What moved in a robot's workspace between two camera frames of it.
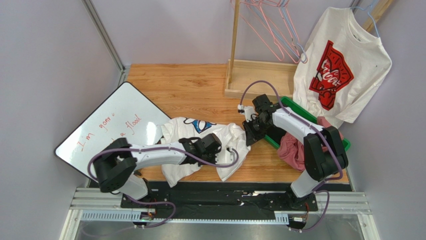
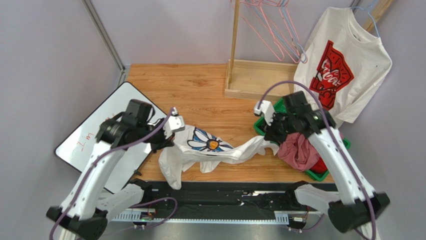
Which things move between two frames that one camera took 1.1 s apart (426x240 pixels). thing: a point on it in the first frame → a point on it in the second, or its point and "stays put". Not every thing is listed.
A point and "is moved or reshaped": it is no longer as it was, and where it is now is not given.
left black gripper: [214, 158] → [163, 142]
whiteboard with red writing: [128, 114] stays put
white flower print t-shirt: [228, 135] is moved or reshaped
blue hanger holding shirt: [370, 15] stays put
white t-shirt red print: [340, 63] stays put
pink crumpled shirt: [291, 150] stays put
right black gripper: [250, 132] → [272, 129]
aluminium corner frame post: [124, 73] stays put
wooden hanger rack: [239, 72] stays put
